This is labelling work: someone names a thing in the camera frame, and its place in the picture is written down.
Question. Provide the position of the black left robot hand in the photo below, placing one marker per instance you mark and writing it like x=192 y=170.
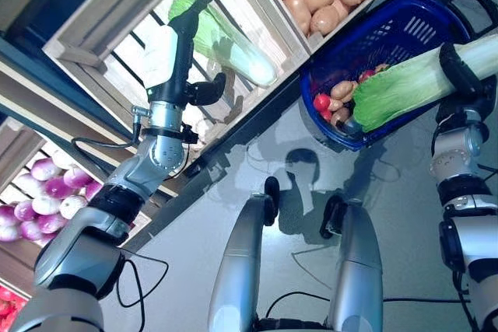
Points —
x=163 y=63

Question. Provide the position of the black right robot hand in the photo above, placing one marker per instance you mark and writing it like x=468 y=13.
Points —
x=467 y=91

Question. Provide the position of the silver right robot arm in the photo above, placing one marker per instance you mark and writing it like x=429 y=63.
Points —
x=474 y=238

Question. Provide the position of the blue plastic shopping basket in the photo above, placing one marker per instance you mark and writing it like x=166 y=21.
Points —
x=307 y=91

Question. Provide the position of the wide slatted wooden crate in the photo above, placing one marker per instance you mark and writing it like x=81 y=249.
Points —
x=116 y=5

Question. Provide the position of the small orange vegetable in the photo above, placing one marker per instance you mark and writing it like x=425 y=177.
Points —
x=383 y=67

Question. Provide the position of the wooden display rack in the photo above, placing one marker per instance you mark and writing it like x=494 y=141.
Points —
x=78 y=110

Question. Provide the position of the red bell pepper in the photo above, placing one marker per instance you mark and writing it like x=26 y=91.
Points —
x=366 y=75

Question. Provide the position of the wooden potato crate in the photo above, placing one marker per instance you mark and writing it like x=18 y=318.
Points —
x=350 y=25

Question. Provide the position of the red tomato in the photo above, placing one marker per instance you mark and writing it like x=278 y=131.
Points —
x=327 y=115
x=321 y=101
x=5 y=295

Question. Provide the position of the wooden onion crate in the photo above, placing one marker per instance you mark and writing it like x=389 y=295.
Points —
x=19 y=141

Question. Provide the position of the silver left robot leg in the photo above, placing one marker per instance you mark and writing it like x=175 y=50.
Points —
x=237 y=270

